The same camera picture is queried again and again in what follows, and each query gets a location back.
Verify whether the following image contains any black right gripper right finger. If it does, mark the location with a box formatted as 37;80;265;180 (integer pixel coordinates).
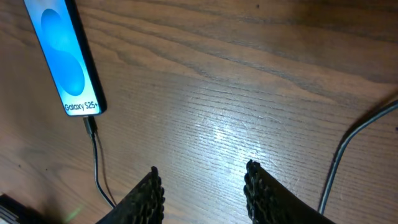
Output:
243;160;333;224

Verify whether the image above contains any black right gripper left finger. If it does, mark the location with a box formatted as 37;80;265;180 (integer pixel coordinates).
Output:
96;166;165;224

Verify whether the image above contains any black USB charging cable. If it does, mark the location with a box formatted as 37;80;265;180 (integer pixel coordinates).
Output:
82;98;398;215

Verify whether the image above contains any blue Galaxy smartphone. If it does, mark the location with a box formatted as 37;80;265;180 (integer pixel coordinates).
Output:
24;0;107;116

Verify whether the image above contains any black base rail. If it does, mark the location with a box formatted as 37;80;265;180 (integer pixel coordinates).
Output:
1;194;41;224

